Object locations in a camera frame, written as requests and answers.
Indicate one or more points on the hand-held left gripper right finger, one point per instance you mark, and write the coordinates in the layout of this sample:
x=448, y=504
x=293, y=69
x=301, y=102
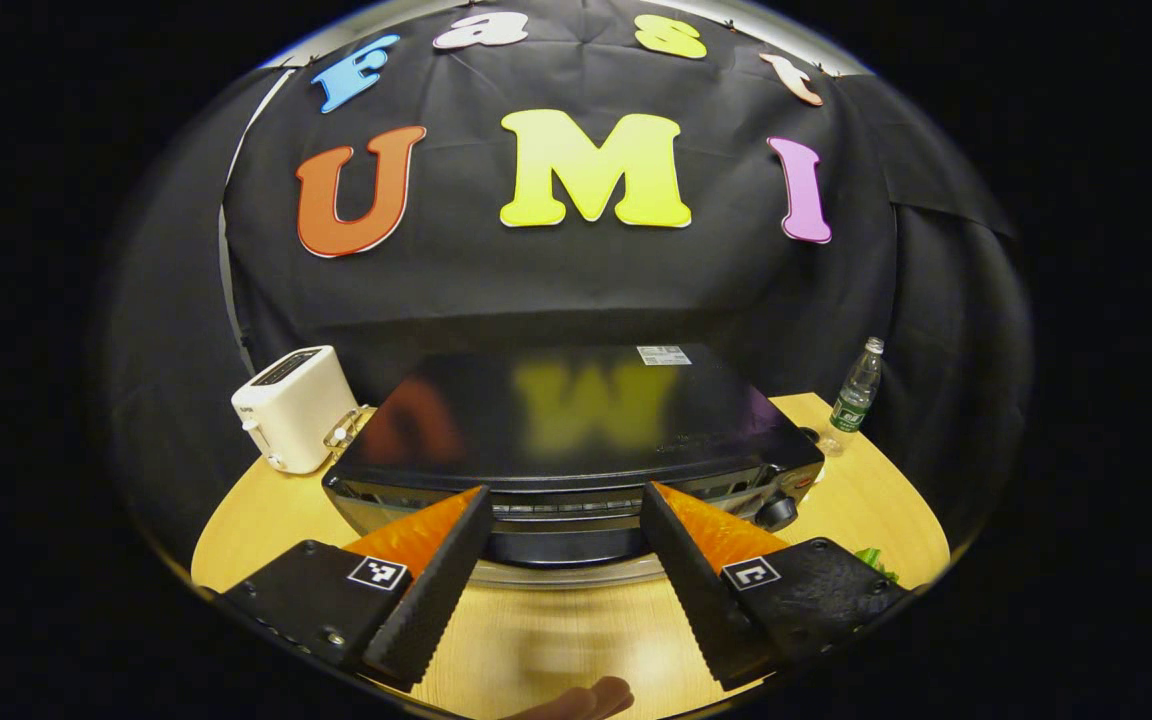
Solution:
x=706, y=610

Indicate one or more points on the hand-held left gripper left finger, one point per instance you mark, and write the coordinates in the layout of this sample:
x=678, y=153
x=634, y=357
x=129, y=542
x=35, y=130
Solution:
x=436, y=590

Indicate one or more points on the green leafy vegetable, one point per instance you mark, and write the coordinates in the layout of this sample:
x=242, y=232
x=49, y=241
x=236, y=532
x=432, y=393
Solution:
x=876, y=565

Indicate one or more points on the black electric oven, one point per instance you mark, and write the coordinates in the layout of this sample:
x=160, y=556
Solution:
x=576, y=430

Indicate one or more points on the clear glass container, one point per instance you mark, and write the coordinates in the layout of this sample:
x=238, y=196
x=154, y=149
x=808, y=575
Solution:
x=348, y=430

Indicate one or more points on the white toaster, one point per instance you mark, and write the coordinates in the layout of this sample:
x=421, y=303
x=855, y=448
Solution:
x=291, y=410

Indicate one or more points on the clear plastic water bottle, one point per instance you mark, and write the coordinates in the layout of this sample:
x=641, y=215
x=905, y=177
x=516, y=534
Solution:
x=856, y=395

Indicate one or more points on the black backdrop cloth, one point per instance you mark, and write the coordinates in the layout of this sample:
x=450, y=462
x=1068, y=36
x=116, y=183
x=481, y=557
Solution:
x=576, y=280

